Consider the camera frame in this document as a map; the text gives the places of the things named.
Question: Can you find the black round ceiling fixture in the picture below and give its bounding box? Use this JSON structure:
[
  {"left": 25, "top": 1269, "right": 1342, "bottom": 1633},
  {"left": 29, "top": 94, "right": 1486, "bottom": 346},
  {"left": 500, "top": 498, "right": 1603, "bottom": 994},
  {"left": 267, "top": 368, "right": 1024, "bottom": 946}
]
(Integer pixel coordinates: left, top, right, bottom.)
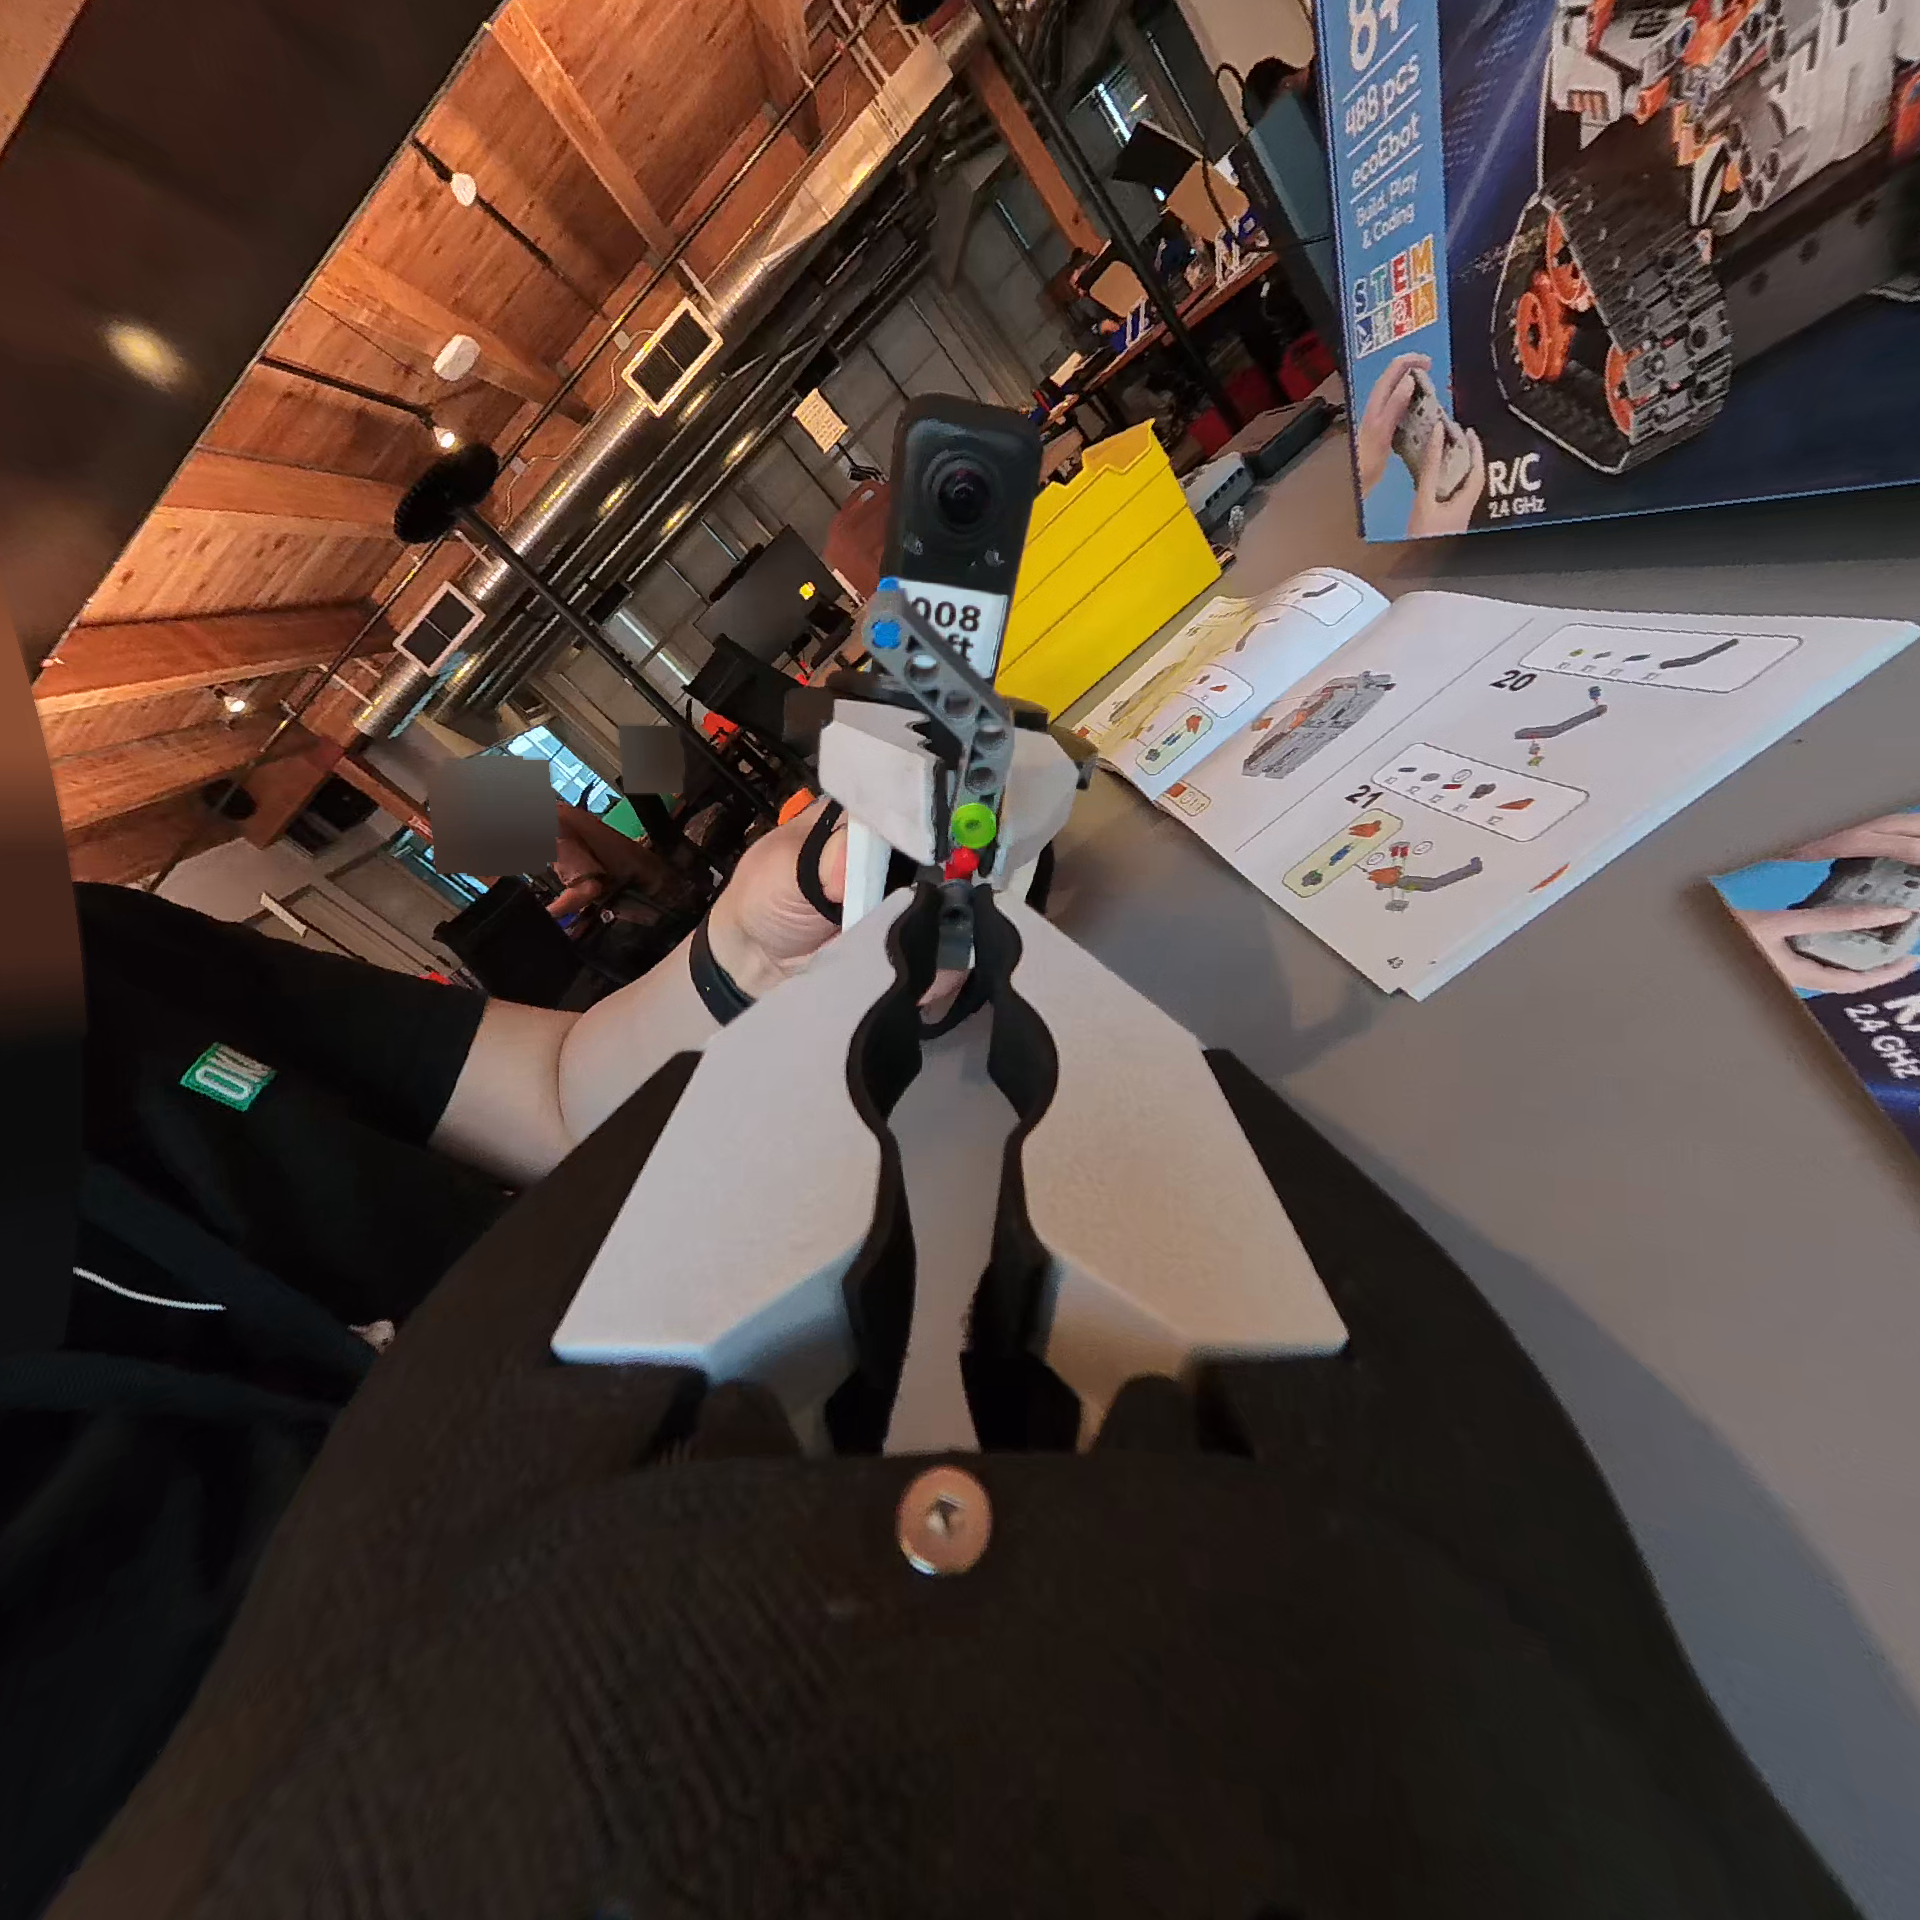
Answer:
[{"left": 393, "top": 440, "right": 505, "bottom": 541}]

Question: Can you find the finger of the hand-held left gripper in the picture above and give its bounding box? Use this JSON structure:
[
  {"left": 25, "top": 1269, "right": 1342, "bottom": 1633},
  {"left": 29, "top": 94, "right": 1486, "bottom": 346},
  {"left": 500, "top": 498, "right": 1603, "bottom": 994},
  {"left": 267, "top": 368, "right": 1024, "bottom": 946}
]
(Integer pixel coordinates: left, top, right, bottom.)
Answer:
[
  {"left": 820, "top": 702, "right": 962, "bottom": 869},
  {"left": 984, "top": 717, "right": 1096, "bottom": 909}
]

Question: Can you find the grey bent toy beam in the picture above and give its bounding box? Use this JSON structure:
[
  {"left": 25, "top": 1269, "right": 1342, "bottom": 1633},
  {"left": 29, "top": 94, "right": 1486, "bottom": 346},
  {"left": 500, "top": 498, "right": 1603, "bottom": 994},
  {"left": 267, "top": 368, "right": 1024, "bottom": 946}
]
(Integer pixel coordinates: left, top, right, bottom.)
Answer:
[{"left": 867, "top": 576, "right": 1011, "bottom": 976}]

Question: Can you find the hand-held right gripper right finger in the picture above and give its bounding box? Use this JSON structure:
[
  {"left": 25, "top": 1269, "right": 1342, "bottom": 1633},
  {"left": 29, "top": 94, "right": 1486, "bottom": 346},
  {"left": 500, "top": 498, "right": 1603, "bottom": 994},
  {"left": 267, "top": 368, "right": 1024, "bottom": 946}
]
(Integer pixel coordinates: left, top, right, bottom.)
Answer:
[{"left": 968, "top": 890, "right": 1349, "bottom": 1454}]

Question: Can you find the person's left hand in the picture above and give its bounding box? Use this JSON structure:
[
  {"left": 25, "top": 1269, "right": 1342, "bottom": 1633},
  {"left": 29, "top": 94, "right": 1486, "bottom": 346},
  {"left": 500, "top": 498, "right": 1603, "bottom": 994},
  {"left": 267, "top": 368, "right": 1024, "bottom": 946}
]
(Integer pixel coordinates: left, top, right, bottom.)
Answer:
[{"left": 712, "top": 802, "right": 992, "bottom": 1039}]

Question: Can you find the blue cover booklet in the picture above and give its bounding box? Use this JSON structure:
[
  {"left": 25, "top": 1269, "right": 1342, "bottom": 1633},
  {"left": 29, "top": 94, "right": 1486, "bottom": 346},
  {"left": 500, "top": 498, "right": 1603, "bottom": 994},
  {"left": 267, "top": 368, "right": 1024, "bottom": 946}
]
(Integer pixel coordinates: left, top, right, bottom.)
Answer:
[{"left": 1709, "top": 808, "right": 1920, "bottom": 1164}]

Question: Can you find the yellow plastic bin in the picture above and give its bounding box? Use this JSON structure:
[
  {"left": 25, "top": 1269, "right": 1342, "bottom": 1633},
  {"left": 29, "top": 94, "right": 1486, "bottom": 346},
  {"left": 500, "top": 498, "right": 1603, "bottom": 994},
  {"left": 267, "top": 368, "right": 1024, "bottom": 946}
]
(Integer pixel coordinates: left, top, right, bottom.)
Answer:
[{"left": 989, "top": 421, "right": 1226, "bottom": 722}]

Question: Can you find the person's black shirt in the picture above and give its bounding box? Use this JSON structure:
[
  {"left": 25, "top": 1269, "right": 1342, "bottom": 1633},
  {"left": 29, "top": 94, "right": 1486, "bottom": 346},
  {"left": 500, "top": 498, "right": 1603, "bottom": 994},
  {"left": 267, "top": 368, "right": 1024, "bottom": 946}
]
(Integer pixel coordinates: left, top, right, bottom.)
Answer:
[{"left": 0, "top": 878, "right": 497, "bottom": 1920}]

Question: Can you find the open white instruction manual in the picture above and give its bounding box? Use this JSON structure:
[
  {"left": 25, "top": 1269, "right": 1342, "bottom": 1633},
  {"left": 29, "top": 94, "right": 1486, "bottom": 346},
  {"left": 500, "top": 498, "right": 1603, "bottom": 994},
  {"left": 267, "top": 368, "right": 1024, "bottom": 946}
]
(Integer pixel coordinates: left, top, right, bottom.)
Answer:
[{"left": 1073, "top": 566, "right": 1920, "bottom": 999}]

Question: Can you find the blue toy robot box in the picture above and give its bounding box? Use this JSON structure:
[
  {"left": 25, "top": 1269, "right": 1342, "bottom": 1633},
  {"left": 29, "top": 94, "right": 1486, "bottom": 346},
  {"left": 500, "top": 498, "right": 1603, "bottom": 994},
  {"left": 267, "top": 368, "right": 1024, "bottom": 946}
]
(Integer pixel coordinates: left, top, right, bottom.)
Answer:
[{"left": 1312, "top": 0, "right": 1920, "bottom": 543}]

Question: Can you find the white air vent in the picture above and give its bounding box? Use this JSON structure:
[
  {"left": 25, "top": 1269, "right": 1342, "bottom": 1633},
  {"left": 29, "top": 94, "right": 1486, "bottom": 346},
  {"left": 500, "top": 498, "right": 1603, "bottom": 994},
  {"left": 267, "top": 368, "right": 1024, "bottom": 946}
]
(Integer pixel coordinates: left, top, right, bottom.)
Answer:
[
  {"left": 622, "top": 300, "right": 723, "bottom": 414},
  {"left": 393, "top": 583, "right": 485, "bottom": 670}
]

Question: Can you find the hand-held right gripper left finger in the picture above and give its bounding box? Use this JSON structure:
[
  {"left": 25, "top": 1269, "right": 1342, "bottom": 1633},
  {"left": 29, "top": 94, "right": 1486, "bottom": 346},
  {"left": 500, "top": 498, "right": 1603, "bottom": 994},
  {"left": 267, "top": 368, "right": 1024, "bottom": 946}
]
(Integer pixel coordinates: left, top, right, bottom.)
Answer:
[{"left": 552, "top": 885, "right": 921, "bottom": 1454}]

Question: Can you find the black wristband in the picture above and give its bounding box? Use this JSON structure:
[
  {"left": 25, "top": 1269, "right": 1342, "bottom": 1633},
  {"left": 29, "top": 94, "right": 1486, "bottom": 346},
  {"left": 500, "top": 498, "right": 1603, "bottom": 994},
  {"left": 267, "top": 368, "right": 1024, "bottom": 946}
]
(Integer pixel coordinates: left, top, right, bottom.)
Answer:
[{"left": 688, "top": 906, "right": 760, "bottom": 1029}]

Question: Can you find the silver ventilation duct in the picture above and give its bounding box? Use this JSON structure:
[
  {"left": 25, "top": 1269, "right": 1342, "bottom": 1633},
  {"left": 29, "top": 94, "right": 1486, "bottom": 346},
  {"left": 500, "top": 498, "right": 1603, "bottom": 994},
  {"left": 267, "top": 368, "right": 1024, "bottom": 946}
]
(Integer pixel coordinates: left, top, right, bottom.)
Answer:
[{"left": 353, "top": 134, "right": 932, "bottom": 735}]

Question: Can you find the grey desk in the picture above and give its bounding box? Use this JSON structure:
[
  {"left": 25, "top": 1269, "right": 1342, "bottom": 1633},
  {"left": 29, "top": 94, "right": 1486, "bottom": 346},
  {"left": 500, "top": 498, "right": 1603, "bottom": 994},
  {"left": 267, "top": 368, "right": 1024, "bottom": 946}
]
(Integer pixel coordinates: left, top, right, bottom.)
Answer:
[{"left": 885, "top": 382, "right": 1920, "bottom": 1920}]

